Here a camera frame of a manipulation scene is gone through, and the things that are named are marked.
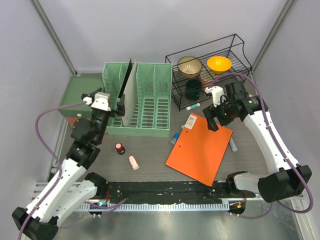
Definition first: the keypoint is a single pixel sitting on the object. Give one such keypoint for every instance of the stacked drawer box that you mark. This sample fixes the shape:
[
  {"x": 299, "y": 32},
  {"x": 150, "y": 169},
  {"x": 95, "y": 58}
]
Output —
[{"x": 77, "y": 86}]

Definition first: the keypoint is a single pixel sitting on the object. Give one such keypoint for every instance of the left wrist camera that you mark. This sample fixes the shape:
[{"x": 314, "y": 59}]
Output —
[{"x": 99, "y": 101}]

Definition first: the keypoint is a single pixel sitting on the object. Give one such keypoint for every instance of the black wire rack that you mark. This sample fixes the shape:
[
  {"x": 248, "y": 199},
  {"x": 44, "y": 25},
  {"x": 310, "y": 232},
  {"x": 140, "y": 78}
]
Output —
[{"x": 231, "y": 46}]

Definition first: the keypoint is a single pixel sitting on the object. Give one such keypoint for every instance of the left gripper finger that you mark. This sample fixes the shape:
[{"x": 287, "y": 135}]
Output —
[
  {"x": 120, "y": 106},
  {"x": 92, "y": 94}
]

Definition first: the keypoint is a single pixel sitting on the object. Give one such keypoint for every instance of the pink mug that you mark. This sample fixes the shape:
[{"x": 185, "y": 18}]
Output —
[{"x": 205, "y": 79}]

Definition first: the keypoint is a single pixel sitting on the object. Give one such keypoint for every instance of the pink eraser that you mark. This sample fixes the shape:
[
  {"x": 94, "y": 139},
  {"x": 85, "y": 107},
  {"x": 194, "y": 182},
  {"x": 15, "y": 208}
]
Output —
[{"x": 133, "y": 163}]

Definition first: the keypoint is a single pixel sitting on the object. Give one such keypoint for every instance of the dark green mug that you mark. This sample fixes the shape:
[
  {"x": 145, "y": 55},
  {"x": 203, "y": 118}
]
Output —
[{"x": 193, "y": 89}]

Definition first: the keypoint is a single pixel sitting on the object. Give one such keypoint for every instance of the green file organizer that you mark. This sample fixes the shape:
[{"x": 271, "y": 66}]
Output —
[{"x": 151, "y": 116}]

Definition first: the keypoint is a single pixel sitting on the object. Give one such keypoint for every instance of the grey highlighter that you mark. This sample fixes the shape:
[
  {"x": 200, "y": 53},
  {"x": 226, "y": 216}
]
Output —
[{"x": 233, "y": 145}]

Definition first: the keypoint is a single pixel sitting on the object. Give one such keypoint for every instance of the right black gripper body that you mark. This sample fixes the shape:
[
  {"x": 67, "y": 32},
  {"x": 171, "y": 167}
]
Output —
[{"x": 224, "y": 113}]

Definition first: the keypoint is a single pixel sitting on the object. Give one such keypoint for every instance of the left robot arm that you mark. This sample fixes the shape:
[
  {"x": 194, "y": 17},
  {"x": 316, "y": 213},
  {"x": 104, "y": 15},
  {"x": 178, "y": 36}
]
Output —
[{"x": 41, "y": 219}]

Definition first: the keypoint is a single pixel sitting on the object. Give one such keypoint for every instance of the brown glass bowl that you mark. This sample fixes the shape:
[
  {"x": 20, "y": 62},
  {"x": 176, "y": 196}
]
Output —
[{"x": 189, "y": 67}]

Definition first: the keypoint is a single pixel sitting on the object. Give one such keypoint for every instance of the blue grey bottle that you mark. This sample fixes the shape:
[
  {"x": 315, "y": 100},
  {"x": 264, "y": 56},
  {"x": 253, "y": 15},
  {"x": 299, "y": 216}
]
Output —
[{"x": 174, "y": 139}]

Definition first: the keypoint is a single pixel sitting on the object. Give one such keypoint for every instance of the orange bowl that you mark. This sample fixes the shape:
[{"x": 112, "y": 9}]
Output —
[{"x": 219, "y": 64}]

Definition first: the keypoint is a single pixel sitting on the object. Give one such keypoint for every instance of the white cable tray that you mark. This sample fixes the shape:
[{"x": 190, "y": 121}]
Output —
[{"x": 181, "y": 207}]

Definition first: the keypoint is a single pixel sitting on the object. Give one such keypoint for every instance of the red black stamp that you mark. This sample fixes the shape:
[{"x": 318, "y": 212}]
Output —
[{"x": 120, "y": 148}]

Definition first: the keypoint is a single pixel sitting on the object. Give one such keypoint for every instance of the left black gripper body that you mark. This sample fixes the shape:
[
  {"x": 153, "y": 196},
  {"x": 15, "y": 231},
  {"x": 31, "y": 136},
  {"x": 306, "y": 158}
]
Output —
[{"x": 101, "y": 121}]

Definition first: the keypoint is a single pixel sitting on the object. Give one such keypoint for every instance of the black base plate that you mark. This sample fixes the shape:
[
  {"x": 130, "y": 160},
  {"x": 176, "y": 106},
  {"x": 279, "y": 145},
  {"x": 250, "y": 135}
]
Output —
[{"x": 168, "y": 192}]

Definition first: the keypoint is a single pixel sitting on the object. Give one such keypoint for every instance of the white folder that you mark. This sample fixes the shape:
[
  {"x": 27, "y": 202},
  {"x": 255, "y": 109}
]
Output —
[{"x": 128, "y": 92}]

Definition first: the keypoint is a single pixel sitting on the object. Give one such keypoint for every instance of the green white glue stick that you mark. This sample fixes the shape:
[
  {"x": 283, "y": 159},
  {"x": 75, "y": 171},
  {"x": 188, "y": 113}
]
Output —
[{"x": 193, "y": 106}]

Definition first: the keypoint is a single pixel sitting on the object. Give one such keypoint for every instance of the orange folder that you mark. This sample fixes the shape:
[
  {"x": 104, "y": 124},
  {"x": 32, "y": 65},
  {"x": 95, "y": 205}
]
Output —
[{"x": 198, "y": 151}]

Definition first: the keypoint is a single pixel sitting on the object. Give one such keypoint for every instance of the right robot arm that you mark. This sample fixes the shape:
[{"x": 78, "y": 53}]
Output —
[{"x": 286, "y": 178}]

